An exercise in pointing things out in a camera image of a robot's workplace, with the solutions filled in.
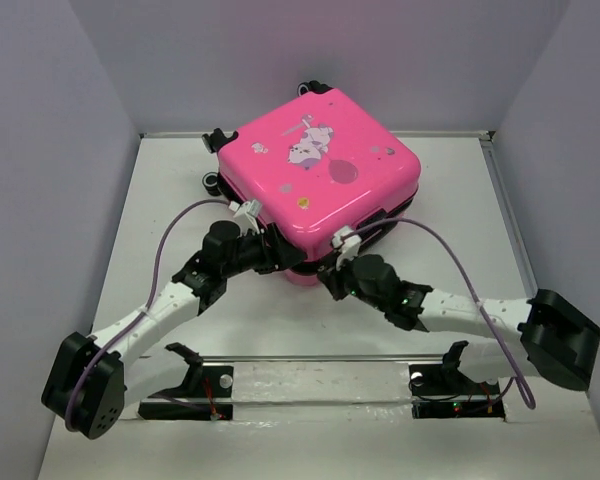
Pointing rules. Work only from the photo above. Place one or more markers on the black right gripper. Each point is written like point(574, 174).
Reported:
point(333, 278)

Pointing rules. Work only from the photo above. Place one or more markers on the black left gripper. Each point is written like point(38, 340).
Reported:
point(280, 255)

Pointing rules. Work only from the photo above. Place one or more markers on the pink hard-shell suitcase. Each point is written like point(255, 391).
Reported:
point(316, 164)

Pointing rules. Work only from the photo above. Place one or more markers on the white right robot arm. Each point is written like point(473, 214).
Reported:
point(544, 336)

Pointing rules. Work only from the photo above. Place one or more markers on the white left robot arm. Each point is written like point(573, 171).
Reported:
point(86, 384)

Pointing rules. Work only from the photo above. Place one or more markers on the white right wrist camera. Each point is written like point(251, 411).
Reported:
point(346, 244)

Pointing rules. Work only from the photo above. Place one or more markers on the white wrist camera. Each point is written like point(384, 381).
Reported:
point(245, 215)
point(346, 244)

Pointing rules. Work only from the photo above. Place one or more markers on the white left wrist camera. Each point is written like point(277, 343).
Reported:
point(245, 215)

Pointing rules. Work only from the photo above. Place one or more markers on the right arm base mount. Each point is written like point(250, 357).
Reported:
point(436, 395)

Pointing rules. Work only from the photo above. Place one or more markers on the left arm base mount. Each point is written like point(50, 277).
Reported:
point(204, 393)

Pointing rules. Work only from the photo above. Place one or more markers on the aluminium table rail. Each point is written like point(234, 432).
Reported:
point(513, 231)

